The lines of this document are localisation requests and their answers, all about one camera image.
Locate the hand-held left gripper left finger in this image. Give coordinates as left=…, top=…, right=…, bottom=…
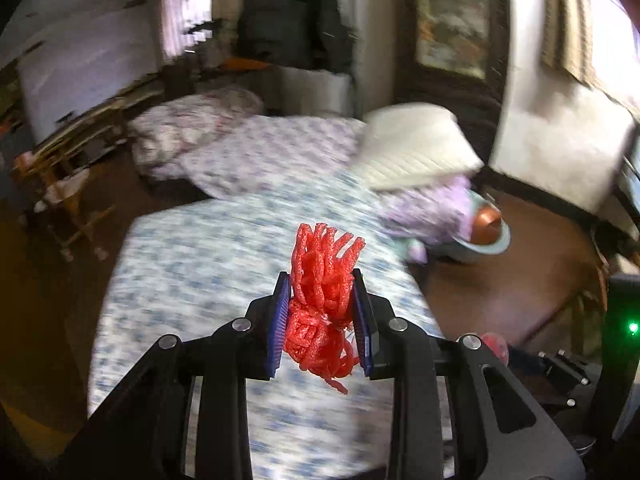
left=57, top=272, right=292, bottom=480

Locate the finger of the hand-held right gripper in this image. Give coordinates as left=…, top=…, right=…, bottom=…
left=510, top=350, right=599, bottom=407

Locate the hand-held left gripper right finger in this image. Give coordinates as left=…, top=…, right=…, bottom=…
left=351, top=269, right=586, bottom=480

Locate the red foam net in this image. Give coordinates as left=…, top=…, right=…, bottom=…
left=282, top=222, right=366, bottom=395

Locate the small red pink wrapper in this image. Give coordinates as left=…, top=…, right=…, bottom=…
left=480, top=332, right=511, bottom=366

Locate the blue floral bedsheet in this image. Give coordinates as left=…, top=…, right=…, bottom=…
left=87, top=170, right=446, bottom=480

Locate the dark wooden furniture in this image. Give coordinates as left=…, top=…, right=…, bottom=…
left=567, top=220, right=618, bottom=356

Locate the pale green basin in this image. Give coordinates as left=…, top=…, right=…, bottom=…
left=442, top=195, right=512, bottom=265

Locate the purple floral sheet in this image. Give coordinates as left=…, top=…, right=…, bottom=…
left=177, top=115, right=476, bottom=263

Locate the white quilted pillow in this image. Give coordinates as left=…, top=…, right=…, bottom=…
left=357, top=102, right=485, bottom=192

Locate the folded purple floral quilt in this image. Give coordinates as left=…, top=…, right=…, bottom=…
left=127, top=87, right=263, bottom=181

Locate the light wooden chair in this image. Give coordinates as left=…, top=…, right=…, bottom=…
left=12, top=147, right=118, bottom=261

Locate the long wooden table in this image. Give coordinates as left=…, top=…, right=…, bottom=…
left=30, top=95, right=166, bottom=161

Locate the black jacket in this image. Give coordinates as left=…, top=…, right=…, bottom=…
left=235, top=0, right=353, bottom=73

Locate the pink window curtain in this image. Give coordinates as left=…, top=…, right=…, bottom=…
left=160, top=0, right=213, bottom=56

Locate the striped beige curtain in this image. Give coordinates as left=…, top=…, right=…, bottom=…
left=542, top=0, right=603, bottom=83

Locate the landscape painting in carved frame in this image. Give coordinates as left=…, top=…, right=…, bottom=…
left=400, top=0, right=506, bottom=91

